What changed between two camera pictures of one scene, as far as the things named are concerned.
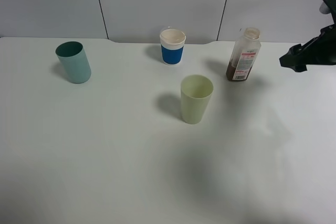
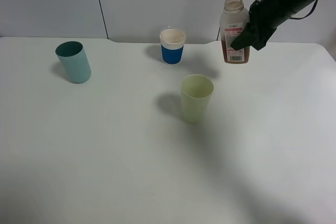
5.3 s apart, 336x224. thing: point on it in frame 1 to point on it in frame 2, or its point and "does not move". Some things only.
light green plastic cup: x=196 y=92 does not move
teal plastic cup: x=74 y=60 does not move
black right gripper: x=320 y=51 to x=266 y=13
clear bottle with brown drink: x=244 y=55 to x=233 y=19
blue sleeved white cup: x=172 y=43 does not move
